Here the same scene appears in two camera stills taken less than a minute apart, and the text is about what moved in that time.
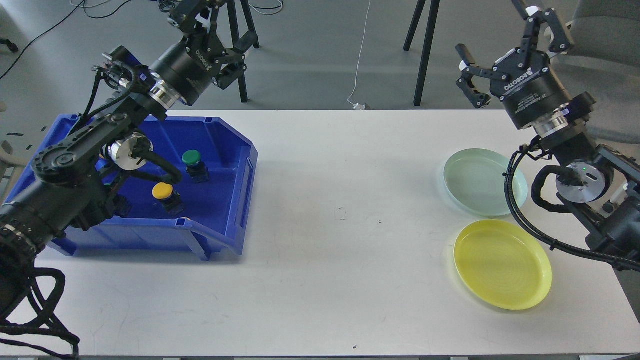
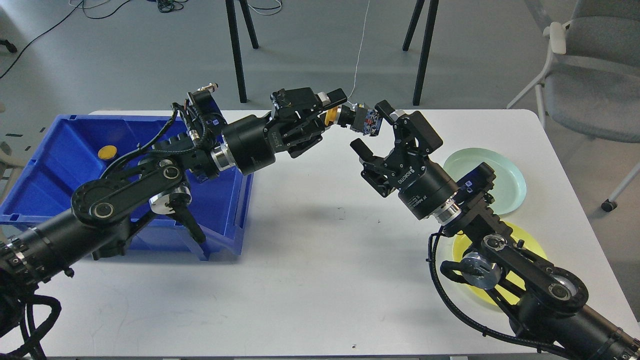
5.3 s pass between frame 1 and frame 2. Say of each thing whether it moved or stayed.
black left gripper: moved
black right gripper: moved
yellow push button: moved
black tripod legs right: stayed
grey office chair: stayed
